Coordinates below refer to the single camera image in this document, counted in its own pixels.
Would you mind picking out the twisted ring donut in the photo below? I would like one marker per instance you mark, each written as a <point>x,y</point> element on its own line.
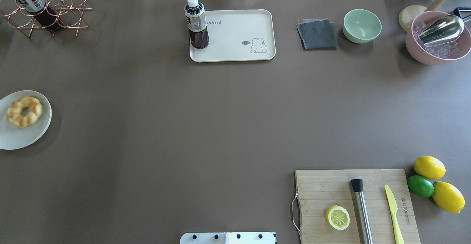
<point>24,112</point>

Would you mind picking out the white shallow bowl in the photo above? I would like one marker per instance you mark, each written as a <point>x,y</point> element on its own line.
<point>11,137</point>

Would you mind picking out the cream rabbit tray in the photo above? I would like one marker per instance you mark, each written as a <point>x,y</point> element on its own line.
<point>237,35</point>

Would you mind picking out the dark tea bottle on tray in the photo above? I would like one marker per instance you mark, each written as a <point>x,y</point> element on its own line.
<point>196,23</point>

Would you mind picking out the grey folded cloth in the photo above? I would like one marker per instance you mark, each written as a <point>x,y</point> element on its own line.
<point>317,34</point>

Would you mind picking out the wooden cutting board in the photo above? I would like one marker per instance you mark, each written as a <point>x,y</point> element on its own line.
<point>320,189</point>

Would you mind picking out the halved lemon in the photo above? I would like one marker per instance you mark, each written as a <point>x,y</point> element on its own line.
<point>337,217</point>

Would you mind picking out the mint green bowl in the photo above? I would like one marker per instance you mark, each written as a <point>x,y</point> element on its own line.
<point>361,26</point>

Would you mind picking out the round wooden coaster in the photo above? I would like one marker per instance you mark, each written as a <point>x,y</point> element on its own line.
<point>408,14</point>

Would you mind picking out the green lime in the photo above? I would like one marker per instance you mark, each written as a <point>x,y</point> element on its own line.
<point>420,185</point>

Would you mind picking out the yellow lemon upper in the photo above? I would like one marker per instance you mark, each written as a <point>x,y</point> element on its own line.
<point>429,167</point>

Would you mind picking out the yellow lemon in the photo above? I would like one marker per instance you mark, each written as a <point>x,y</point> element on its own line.
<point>448,197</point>
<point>429,167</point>

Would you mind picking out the yellow plastic knife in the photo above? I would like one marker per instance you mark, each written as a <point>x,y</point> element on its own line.
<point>393,211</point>

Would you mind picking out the pink ice bucket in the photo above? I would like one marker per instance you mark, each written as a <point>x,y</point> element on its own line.
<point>418,52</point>

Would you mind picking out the steel ice scoop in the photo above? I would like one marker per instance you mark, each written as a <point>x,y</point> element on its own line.
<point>444,30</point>

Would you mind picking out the yellow lemon lower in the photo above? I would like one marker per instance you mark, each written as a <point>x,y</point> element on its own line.
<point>448,197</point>

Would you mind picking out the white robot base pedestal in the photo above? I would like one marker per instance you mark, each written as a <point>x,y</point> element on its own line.
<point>229,238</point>

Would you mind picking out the copper wire bottle rack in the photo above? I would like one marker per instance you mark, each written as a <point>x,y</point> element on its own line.
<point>67,14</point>

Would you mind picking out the bottle in wire rack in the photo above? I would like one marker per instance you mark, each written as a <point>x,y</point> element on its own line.
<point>44,14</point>

